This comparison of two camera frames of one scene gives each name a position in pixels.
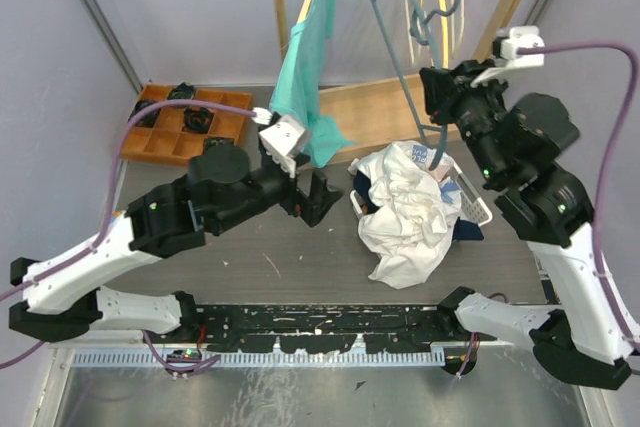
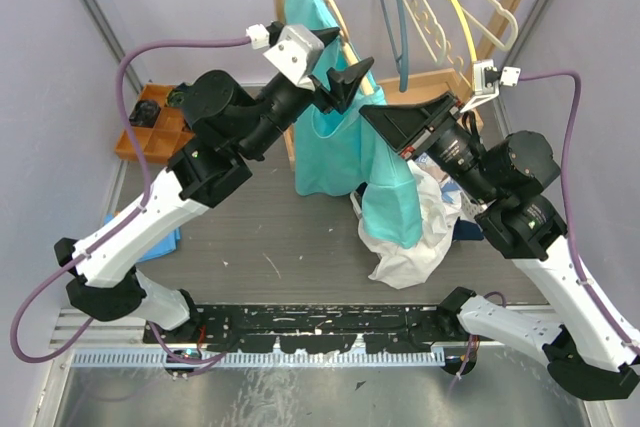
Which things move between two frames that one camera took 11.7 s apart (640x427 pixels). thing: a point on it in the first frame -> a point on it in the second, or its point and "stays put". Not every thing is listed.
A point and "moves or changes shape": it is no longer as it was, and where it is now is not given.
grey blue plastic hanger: x=408 y=24 moves or changes shape
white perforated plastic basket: x=473 y=204 stays put
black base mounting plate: x=386 y=328 stays put
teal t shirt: x=297 y=84 moves or changes shape
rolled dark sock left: x=148 y=119 stays put
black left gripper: x=301 y=204 -> x=344 y=81
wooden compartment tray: x=168 y=143 stays put
